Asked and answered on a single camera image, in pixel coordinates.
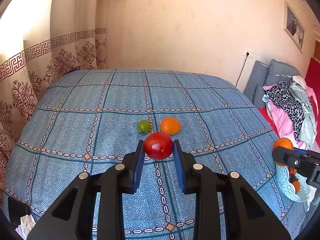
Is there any red tomato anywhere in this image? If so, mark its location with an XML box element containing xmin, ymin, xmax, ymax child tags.
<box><xmin>289</xmin><ymin>168</ymin><xmax>297</xmax><ymax>176</ymax></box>
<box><xmin>143</xmin><ymin>132</ymin><xmax>173</xmax><ymax>160</ymax></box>

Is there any orange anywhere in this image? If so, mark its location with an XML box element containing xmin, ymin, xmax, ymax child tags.
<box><xmin>272</xmin><ymin>138</ymin><xmax>295</xmax><ymax>167</ymax></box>
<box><xmin>291</xmin><ymin>181</ymin><xmax>300</xmax><ymax>194</ymax></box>
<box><xmin>161</xmin><ymin>117</ymin><xmax>181</xmax><ymax>135</ymax></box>

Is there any small green tomato back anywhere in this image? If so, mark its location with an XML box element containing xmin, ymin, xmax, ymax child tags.
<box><xmin>137</xmin><ymin>120</ymin><xmax>151</xmax><ymax>134</ymax></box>

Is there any grey green quilt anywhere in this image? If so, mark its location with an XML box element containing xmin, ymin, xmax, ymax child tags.
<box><xmin>289</xmin><ymin>81</ymin><xmax>317</xmax><ymax>150</ymax></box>

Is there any light blue plastic basket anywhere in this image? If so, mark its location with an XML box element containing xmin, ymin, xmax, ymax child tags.
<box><xmin>276</xmin><ymin>164</ymin><xmax>313</xmax><ymax>203</ymax></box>

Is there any pink bedding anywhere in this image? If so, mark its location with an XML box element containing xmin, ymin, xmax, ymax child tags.
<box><xmin>262</xmin><ymin>79</ymin><xmax>315</xmax><ymax>150</ymax></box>

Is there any leopard print cloth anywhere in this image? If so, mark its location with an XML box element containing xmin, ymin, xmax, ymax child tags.
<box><xmin>264</xmin><ymin>80</ymin><xmax>305</xmax><ymax>140</ymax></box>

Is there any white crumpled paper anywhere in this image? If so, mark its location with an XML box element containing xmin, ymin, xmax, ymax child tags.
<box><xmin>15</xmin><ymin>215</ymin><xmax>36</xmax><ymax>240</ymax></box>

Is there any grey cushion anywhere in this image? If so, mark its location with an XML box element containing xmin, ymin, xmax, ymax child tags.
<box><xmin>244</xmin><ymin>59</ymin><xmax>300</xmax><ymax>109</ymax></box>

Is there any blue patterned bed cover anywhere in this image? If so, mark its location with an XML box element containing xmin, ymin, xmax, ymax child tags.
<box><xmin>2</xmin><ymin>68</ymin><xmax>308</xmax><ymax>240</ymax></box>

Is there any beige patterned curtain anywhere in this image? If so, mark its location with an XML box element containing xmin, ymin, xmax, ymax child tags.
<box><xmin>1</xmin><ymin>0</ymin><xmax>106</xmax><ymax>176</ymax></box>

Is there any white wall socket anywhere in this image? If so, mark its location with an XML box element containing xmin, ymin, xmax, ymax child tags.
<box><xmin>244</xmin><ymin>50</ymin><xmax>253</xmax><ymax>59</ymax></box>

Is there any black power cable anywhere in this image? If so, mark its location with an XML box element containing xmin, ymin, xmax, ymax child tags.
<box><xmin>235</xmin><ymin>52</ymin><xmax>250</xmax><ymax>87</ymax></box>

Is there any framed wall picture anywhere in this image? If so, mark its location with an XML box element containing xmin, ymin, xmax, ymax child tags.
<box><xmin>284</xmin><ymin>1</ymin><xmax>305</xmax><ymax>53</ymax></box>

